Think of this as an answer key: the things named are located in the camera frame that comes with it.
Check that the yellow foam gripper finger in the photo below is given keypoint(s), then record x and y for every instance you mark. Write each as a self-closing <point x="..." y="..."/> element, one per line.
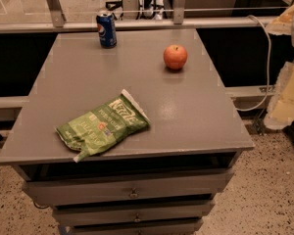
<point x="283" y="24"/>
<point x="280" y="111"/>

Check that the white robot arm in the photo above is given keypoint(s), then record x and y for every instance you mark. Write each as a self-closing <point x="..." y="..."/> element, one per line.
<point x="280" y="110"/>

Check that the green jalapeno chip bag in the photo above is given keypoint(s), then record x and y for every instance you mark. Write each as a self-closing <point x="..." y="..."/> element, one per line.
<point x="100" y="129"/>

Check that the red orange apple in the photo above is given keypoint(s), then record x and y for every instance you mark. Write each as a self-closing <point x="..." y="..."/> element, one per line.
<point x="175" y="57"/>

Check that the middle grey drawer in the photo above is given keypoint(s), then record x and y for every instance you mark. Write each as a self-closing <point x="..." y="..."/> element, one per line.
<point x="134" y="213"/>

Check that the grey drawer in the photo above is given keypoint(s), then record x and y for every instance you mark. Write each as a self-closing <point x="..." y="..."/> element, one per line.
<point x="134" y="213"/>
<point x="130" y="187"/>
<point x="156" y="227"/>

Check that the grey drawer cabinet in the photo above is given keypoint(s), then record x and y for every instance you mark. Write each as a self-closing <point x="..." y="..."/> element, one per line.
<point x="133" y="140"/>

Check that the blue pepsi soda can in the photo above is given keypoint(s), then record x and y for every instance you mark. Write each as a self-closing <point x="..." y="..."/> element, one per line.
<point x="106" y="29"/>

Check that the bottom grey drawer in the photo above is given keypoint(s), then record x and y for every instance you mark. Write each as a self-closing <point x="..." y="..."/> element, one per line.
<point x="156" y="227"/>

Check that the top grey drawer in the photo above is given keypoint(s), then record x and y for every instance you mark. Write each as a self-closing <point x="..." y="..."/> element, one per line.
<point x="130" y="187"/>

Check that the grey metal railing frame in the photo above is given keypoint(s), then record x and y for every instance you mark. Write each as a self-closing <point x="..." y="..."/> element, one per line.
<point x="80" y="15"/>

